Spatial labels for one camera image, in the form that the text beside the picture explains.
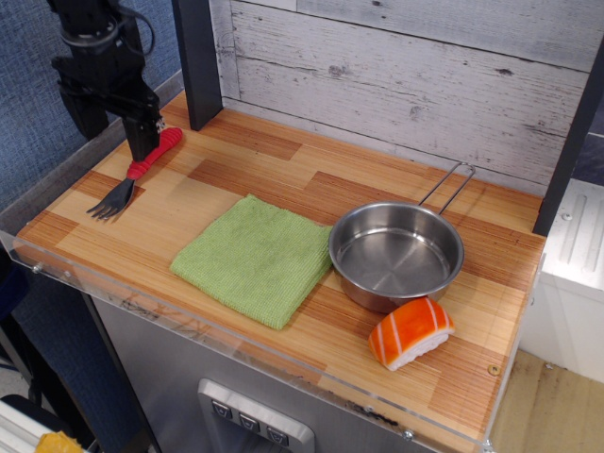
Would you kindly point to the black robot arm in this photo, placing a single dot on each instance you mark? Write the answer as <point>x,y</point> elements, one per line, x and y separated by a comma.
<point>87,17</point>

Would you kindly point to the dark right vertical post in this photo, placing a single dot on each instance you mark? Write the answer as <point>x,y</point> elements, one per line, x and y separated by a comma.
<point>578,131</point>

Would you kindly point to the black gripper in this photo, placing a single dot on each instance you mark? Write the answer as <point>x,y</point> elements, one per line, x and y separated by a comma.
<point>105,72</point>

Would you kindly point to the white ribbed sink unit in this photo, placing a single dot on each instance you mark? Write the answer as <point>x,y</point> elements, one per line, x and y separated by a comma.
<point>574,245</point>

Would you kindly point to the silver button control panel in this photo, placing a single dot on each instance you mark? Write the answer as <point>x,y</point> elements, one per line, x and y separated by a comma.
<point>237,423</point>

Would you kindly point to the dark left vertical post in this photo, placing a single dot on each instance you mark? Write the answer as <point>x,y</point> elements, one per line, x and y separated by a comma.
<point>198,60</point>

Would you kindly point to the small steel pan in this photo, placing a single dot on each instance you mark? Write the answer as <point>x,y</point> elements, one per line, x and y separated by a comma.
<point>388,253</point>

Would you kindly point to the green cloth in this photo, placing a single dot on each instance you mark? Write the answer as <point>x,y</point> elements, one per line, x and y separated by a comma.
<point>257,259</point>

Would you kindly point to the red handled metal fork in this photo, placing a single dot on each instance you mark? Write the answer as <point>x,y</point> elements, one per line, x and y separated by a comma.
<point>120,196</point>

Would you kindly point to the clear acrylic edge guard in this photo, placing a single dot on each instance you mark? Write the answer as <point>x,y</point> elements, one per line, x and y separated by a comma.
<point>317,370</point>

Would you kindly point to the salmon nigiri sushi toy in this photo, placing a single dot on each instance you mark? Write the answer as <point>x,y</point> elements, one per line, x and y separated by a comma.
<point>409,332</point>

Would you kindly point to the dark vertical post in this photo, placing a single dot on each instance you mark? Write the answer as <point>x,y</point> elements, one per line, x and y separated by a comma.
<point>578,131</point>
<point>198,60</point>

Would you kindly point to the yellow object at corner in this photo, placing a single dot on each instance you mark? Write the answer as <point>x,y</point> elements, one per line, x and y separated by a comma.
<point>57,442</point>

